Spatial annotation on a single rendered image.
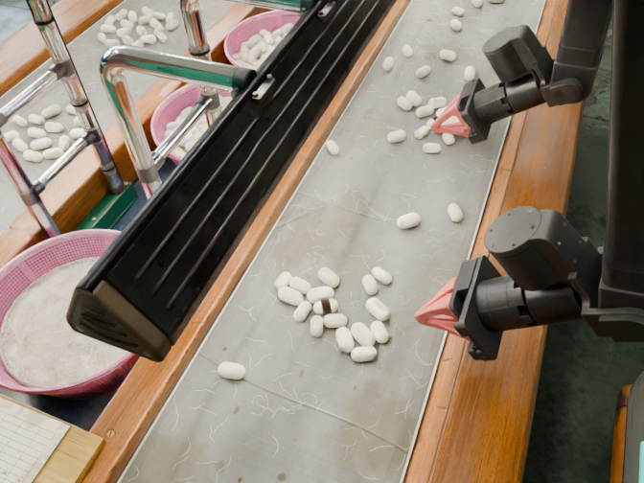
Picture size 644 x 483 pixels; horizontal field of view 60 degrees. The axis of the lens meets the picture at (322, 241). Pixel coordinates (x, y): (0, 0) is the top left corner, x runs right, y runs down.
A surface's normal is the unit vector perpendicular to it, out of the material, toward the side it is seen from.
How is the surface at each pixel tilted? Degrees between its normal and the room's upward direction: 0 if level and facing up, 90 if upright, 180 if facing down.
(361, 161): 0
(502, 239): 41
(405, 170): 0
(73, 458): 0
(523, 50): 95
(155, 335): 58
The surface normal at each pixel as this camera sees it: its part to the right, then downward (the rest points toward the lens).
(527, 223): -0.65, -0.65
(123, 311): 0.76, -0.13
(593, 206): -0.04, -0.65
